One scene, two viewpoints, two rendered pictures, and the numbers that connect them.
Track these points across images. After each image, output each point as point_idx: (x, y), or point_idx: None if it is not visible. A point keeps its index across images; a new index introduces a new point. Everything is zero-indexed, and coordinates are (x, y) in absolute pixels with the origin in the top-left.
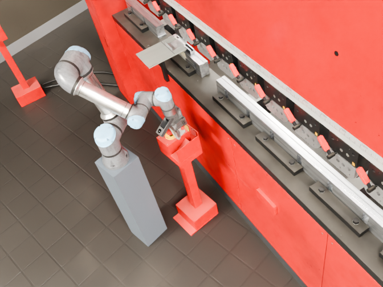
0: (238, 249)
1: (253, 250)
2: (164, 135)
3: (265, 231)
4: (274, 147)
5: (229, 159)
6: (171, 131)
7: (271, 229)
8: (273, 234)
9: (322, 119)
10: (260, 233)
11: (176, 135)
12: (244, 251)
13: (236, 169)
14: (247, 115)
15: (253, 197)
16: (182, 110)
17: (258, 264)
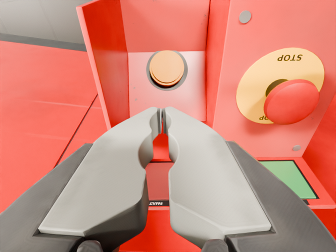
0: (83, 3)
1: (69, 20)
2: (318, 58)
3: (43, 55)
4: None
5: (103, 131)
6: (218, 154)
7: (7, 64)
8: (11, 58)
9: None
10: (73, 49)
11: (110, 160)
12: (75, 8)
13: (77, 119)
14: None
15: (33, 90)
16: (328, 150)
17: (45, 9)
